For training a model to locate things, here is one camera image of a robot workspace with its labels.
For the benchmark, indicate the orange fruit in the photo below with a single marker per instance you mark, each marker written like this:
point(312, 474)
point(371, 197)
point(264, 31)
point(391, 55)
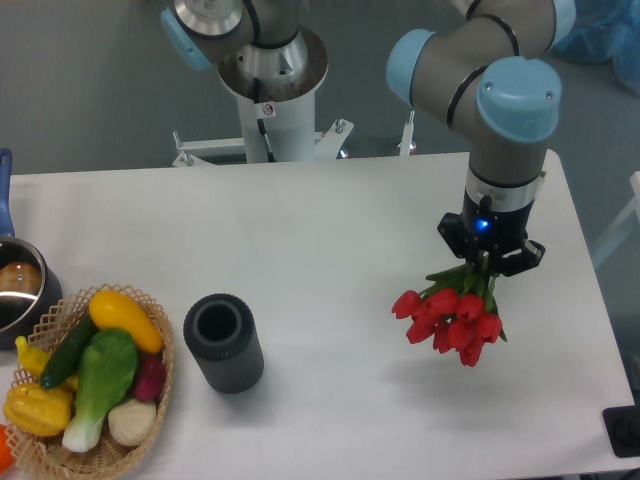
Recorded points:
point(6, 456)

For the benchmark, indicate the black device at table edge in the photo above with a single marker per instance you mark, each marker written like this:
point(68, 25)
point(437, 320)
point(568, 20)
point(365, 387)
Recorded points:
point(622, 426)

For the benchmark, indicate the white frame at right edge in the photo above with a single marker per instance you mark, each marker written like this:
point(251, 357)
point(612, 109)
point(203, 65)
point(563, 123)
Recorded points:
point(618, 229)

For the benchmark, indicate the green cucumber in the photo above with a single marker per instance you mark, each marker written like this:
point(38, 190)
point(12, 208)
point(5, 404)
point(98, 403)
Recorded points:
point(75, 341)

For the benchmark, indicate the green bok choy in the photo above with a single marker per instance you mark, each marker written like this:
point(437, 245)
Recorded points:
point(106, 371)

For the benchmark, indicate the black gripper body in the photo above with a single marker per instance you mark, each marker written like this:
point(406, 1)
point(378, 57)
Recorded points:
point(497, 218)

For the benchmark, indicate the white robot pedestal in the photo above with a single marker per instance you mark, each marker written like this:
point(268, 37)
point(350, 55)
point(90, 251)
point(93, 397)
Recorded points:
point(275, 93)

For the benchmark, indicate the yellow bell pepper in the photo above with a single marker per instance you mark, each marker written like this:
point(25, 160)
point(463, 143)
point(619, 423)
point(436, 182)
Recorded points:
point(37, 411)

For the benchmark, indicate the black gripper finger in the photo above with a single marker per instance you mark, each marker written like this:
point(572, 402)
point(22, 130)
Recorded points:
point(524, 258)
point(458, 239)

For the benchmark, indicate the blue handled steel saucepan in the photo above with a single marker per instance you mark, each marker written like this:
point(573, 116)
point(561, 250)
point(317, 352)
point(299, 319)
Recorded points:
point(28, 285)

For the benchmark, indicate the purple radish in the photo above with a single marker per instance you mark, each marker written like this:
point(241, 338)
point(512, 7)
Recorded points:
point(150, 379)

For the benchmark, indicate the yellow squash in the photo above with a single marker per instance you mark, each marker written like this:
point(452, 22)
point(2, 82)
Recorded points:
point(110, 309)

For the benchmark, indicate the blue plastic bag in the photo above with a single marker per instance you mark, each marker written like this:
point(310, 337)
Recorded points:
point(605, 32)

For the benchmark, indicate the red tulip bouquet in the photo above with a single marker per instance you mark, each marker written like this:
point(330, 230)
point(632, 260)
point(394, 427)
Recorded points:
point(457, 311)

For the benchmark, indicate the dark grey ribbed vase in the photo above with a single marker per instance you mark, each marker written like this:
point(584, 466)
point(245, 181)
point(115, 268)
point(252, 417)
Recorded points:
point(220, 332)

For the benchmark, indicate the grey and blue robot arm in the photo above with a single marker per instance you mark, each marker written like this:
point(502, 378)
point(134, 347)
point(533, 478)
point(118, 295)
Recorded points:
point(485, 81)

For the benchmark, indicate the white garlic bulb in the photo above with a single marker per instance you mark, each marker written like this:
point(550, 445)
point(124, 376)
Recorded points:
point(130, 422)

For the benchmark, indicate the yellow banana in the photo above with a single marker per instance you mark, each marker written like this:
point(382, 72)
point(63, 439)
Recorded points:
point(30, 357)

